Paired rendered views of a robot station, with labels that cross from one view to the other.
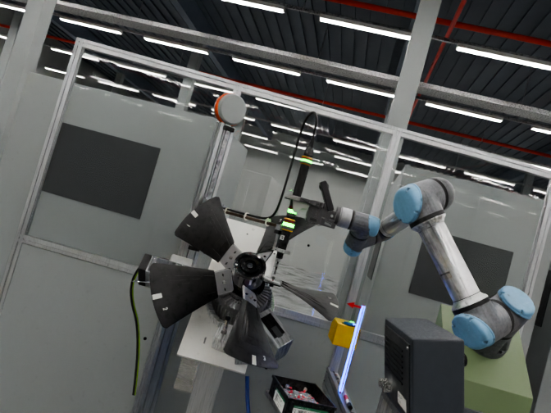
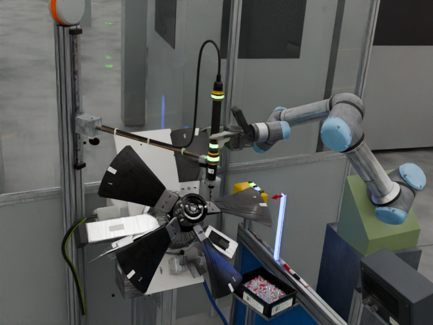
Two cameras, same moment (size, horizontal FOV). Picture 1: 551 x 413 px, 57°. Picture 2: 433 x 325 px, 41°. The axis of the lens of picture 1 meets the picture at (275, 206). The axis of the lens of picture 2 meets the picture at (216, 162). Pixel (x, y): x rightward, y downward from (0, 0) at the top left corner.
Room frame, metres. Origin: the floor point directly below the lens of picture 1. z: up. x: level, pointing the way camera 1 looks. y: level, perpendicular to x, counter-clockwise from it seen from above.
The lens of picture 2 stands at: (0.07, 0.87, 2.26)
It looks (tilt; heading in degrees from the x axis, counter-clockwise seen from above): 23 degrees down; 332
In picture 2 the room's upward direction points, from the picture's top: 4 degrees clockwise
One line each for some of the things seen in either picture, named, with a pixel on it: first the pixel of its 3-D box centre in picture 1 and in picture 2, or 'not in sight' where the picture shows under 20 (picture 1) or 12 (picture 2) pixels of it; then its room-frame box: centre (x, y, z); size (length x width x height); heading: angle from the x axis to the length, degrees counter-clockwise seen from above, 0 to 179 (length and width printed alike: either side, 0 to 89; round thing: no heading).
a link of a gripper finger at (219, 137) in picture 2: (296, 204); (220, 141); (1.86, -0.07, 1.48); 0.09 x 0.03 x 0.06; 106
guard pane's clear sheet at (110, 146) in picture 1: (290, 206); (151, 80); (2.61, -0.07, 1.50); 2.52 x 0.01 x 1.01; 90
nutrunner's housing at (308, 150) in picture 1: (295, 199); (214, 133); (1.89, -0.07, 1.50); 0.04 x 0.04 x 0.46
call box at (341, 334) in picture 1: (343, 334); (249, 198); (2.19, -0.43, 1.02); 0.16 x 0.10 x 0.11; 0
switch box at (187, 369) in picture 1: (193, 360); (129, 269); (2.23, 0.16, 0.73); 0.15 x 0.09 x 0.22; 0
